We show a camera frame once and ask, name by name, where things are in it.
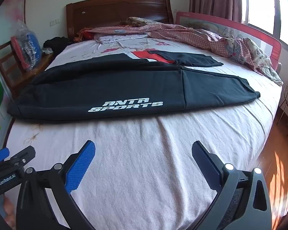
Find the red cushion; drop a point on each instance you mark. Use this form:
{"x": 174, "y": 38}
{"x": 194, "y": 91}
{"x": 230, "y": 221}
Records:
{"x": 87, "y": 34}

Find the bed with white sheet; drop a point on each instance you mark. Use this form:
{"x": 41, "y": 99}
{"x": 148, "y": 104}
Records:
{"x": 146, "y": 148}

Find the black pants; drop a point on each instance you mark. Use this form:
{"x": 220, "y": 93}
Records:
{"x": 110, "y": 83}

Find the red bed guard rail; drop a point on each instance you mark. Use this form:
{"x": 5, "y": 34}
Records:
{"x": 206, "y": 26}

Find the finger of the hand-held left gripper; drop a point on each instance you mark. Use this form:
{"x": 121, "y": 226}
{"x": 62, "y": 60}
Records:
{"x": 0, "y": 155}

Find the plastic bag of clothes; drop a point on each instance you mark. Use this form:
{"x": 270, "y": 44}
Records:
{"x": 26, "y": 45}

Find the white wall switch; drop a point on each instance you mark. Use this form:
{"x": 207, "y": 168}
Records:
{"x": 54, "y": 22}

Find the black cloth pile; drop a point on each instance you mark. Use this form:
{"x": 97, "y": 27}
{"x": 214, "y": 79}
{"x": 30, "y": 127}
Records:
{"x": 56, "y": 43}

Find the folded white cloth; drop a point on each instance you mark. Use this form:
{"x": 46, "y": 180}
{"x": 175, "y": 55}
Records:
{"x": 120, "y": 38}

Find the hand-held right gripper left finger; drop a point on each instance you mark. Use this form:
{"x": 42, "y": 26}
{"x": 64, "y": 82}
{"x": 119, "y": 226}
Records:
{"x": 81, "y": 167}

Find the pink patterned quilt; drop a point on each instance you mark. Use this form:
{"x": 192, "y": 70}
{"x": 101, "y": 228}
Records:
{"x": 194, "y": 38}

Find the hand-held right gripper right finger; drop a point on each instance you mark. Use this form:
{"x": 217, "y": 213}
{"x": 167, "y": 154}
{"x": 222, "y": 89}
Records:
{"x": 204, "y": 163}

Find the window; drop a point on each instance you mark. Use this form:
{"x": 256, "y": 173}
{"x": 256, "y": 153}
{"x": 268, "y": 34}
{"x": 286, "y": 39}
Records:
{"x": 266, "y": 7}

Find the wooden chair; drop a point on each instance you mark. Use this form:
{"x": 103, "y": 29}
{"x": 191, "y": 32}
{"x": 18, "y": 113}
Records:
{"x": 4, "y": 60}

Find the wooden headboard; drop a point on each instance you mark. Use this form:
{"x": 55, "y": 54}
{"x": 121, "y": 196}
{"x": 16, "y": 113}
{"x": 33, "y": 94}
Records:
{"x": 115, "y": 12}

